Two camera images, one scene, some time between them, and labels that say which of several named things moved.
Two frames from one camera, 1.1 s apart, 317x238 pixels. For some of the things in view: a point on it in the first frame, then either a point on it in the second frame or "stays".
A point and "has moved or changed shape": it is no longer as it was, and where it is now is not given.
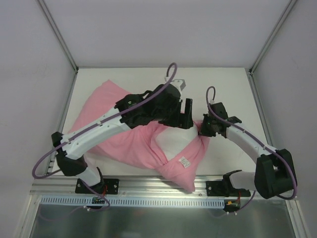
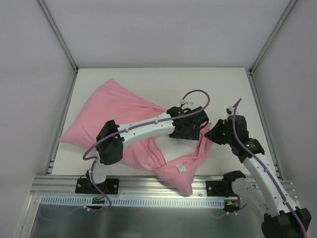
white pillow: x=171 y=139 has moved or changed shape
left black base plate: x=109 y=186 stays
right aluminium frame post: x=253 y=67 stays
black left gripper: x=186 y=113 to x=184 y=132
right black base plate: x=219 y=188 stays
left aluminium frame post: x=59 y=35 stays
